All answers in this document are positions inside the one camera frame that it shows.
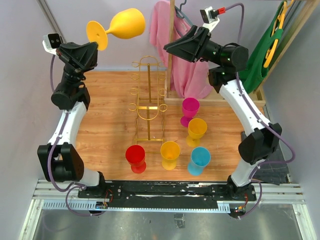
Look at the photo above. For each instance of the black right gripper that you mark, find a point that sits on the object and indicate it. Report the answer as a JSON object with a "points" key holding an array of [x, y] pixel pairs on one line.
{"points": [[189, 51]]}

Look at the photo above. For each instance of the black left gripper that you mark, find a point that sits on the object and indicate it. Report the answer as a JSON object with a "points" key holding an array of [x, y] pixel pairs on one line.
{"points": [[79, 58]]}

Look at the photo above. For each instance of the yellow wine glass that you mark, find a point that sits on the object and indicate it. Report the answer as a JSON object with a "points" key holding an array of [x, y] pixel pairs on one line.
{"points": [[197, 128], [126, 24], [170, 152]]}

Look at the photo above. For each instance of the pink plastic wine glass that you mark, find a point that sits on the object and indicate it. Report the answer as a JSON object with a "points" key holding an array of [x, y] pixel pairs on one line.
{"points": [[190, 107]]}

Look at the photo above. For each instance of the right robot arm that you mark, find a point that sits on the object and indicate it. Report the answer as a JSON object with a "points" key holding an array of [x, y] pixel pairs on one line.
{"points": [[262, 137]]}

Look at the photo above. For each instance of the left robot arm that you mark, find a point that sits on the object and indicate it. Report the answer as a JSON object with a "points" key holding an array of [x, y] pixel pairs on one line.
{"points": [[60, 162]]}

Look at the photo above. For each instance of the yellow wine glass front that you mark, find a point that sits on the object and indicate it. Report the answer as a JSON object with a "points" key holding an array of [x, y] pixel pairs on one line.
{"points": [[170, 152]]}

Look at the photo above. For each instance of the red plastic wine glass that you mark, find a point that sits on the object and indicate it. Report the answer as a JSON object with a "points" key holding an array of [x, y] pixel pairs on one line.
{"points": [[135, 155]]}

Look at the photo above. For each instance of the blue plastic wine glass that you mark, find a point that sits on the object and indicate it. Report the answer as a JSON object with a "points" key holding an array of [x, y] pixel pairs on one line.
{"points": [[200, 157]]}

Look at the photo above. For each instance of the grey clothes hanger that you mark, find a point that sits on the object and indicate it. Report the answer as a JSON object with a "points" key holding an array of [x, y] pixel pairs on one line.
{"points": [[181, 15]]}

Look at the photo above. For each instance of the pink t-shirt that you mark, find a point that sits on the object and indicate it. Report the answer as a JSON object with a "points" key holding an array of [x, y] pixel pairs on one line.
{"points": [[188, 79]]}

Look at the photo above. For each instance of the green t-shirt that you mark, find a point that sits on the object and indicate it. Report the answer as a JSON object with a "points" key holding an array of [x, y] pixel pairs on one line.
{"points": [[254, 72]]}

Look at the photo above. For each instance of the yellow clothes hanger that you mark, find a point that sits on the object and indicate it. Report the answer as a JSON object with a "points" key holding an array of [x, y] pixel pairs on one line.
{"points": [[277, 27]]}

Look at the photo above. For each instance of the dark grey grid mat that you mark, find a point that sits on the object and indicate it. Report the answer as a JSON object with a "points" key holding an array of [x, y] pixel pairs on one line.
{"points": [[273, 173]]}

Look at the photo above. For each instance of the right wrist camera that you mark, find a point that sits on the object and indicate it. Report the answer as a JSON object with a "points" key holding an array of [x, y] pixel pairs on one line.
{"points": [[210, 18]]}

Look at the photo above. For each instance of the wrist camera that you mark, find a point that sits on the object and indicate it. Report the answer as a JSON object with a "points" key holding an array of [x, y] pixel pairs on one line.
{"points": [[210, 18], [51, 42]]}

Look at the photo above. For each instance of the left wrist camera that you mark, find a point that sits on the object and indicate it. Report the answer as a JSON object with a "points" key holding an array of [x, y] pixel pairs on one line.
{"points": [[51, 42]]}

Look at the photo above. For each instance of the gold wire glass rack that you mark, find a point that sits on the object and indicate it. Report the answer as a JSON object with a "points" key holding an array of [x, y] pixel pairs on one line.
{"points": [[149, 104]]}

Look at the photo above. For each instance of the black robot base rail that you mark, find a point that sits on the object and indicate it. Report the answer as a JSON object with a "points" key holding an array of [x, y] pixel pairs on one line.
{"points": [[166, 195]]}

